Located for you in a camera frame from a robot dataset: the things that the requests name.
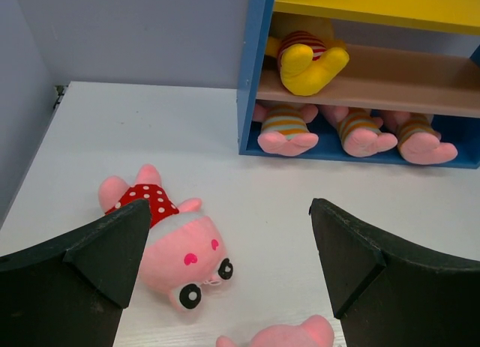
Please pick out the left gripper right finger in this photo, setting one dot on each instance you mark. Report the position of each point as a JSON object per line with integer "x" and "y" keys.
{"x": 387, "y": 291}

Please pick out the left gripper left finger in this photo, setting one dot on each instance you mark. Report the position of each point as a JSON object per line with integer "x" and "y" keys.
{"x": 72, "y": 289}

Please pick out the pink plush striped body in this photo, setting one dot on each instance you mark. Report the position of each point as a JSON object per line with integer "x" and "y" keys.
{"x": 359, "y": 132}

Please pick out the pink frog plush striped shirt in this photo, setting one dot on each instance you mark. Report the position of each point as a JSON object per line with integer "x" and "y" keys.
{"x": 284, "y": 128}

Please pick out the yellow bear plush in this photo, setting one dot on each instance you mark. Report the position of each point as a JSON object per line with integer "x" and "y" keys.
{"x": 307, "y": 53}

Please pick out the brown lower shelf board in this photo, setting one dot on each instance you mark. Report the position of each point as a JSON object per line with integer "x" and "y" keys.
{"x": 390, "y": 79}

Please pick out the blue wooden toy shelf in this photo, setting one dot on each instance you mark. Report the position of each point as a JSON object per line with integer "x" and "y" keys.
{"x": 462, "y": 132}

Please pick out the pink pig plush centre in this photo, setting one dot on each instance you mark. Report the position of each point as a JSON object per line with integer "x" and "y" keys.
{"x": 315, "y": 331}

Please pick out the pink pig plush dotted dress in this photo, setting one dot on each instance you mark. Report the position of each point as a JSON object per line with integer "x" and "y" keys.
{"x": 184, "y": 250}

